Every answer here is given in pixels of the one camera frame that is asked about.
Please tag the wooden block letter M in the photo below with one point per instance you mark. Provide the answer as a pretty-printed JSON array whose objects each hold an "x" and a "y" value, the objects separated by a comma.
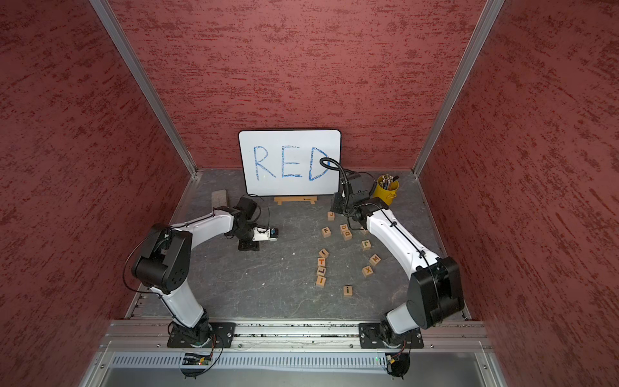
[{"x": 374, "y": 261}]

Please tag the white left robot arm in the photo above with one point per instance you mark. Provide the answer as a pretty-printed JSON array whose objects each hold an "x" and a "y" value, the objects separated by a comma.
[{"x": 163, "y": 265}]

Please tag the yellow pencil cup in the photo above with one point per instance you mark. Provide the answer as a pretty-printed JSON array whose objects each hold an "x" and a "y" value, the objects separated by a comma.
[{"x": 387, "y": 188}]

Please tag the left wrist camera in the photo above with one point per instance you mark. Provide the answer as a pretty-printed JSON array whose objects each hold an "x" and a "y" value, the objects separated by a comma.
[{"x": 264, "y": 234}]

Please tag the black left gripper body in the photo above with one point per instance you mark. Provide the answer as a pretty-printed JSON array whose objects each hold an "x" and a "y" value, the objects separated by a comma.
[{"x": 245, "y": 237}]

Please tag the wooden whiteboard stand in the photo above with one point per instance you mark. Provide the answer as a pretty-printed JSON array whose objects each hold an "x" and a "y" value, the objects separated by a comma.
[{"x": 296, "y": 199}]

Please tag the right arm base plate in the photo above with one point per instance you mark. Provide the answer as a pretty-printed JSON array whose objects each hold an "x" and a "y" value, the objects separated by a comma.
[{"x": 380, "y": 335}]

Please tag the grey stone-look eraser case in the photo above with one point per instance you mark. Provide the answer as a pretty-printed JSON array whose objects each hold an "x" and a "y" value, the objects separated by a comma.
[{"x": 219, "y": 200}]

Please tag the whiteboard with RED text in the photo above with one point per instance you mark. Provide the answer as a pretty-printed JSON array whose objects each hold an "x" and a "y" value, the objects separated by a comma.
[{"x": 286, "y": 162}]

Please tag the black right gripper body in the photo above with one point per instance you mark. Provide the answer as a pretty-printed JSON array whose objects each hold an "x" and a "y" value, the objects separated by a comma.
[{"x": 342, "y": 205}]

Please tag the wooden block letter X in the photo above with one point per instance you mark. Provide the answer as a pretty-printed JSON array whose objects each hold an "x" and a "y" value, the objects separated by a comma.
[{"x": 367, "y": 271}]

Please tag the aluminium front rail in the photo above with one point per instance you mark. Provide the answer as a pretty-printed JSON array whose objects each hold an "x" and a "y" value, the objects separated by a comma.
[{"x": 245, "y": 335}]

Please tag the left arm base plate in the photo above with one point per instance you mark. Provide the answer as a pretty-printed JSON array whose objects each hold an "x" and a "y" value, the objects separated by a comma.
[{"x": 205, "y": 335}]

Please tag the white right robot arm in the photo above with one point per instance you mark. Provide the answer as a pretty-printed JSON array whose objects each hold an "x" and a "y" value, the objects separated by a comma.
[{"x": 435, "y": 288}]

